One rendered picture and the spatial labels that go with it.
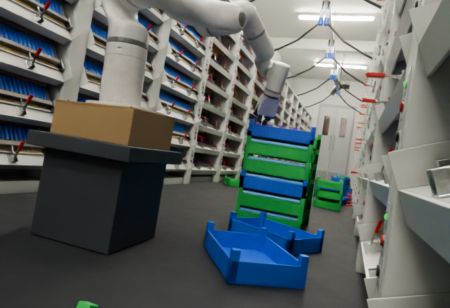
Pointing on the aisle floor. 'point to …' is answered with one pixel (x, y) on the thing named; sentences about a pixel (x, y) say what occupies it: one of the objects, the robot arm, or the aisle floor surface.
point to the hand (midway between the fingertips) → (261, 124)
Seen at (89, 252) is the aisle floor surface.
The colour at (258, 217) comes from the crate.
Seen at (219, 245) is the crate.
